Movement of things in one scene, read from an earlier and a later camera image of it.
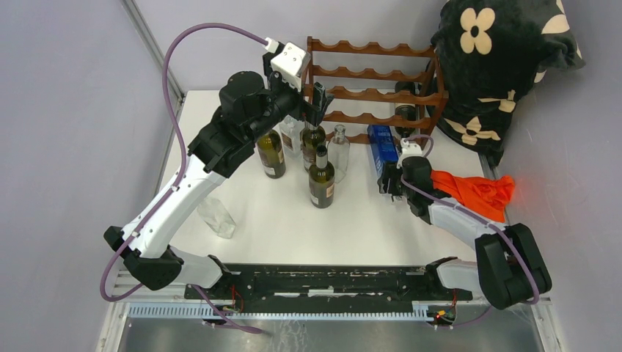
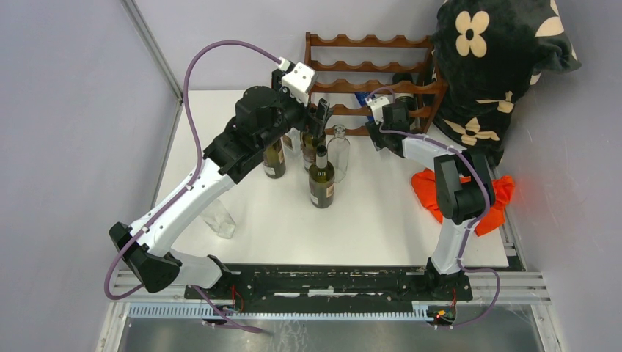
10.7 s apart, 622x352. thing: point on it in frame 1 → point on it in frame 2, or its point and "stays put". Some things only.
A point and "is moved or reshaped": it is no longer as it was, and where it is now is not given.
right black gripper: (389, 171) → (373, 130)
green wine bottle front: (322, 180) stays put
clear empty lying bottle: (216, 216) stays put
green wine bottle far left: (272, 154) stays put
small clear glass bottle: (338, 151) stays put
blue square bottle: (383, 147) is moved or reshaped
